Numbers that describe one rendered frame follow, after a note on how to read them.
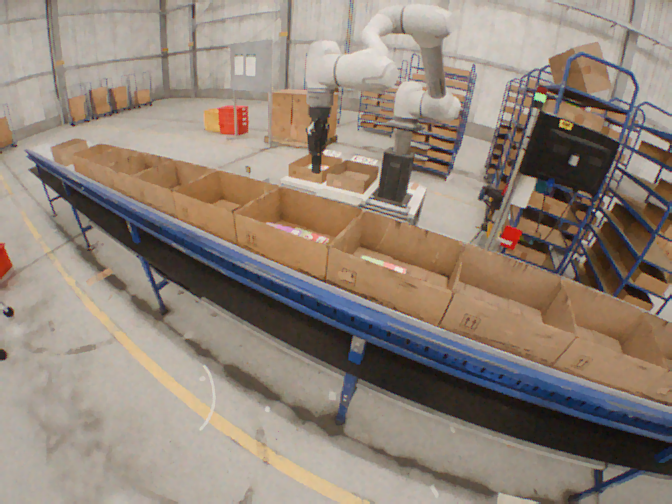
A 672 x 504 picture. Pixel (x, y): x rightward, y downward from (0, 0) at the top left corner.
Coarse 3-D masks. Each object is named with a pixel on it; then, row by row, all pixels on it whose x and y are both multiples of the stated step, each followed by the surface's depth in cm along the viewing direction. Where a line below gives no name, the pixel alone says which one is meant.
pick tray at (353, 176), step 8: (344, 160) 221; (336, 168) 210; (344, 168) 226; (352, 168) 226; (360, 168) 223; (368, 168) 221; (376, 168) 218; (328, 176) 196; (336, 176) 194; (344, 176) 191; (352, 176) 218; (360, 176) 219; (368, 176) 221; (376, 176) 216; (328, 184) 199; (336, 184) 197; (344, 184) 195; (352, 184) 192; (360, 184) 190; (368, 184) 199; (360, 192) 193
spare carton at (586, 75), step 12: (576, 48) 107; (588, 48) 103; (600, 48) 99; (564, 60) 131; (576, 60) 112; (588, 60) 106; (576, 72) 120; (588, 72) 110; (600, 72) 106; (576, 84) 128; (588, 84) 113; (600, 84) 109
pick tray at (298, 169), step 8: (296, 160) 213; (304, 160) 225; (328, 160) 231; (336, 160) 228; (288, 168) 206; (296, 168) 203; (304, 168) 200; (328, 168) 205; (288, 176) 210; (296, 176) 207; (304, 176) 204; (312, 176) 201; (320, 176) 199
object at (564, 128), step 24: (552, 120) 92; (528, 144) 104; (552, 144) 97; (576, 144) 94; (600, 144) 92; (528, 168) 107; (552, 168) 103; (576, 168) 100; (600, 168) 97; (576, 192) 107
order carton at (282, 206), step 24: (288, 192) 121; (240, 216) 99; (264, 216) 118; (288, 216) 128; (312, 216) 122; (336, 216) 116; (240, 240) 106; (264, 240) 99; (288, 240) 94; (312, 240) 89; (288, 264) 100; (312, 264) 94
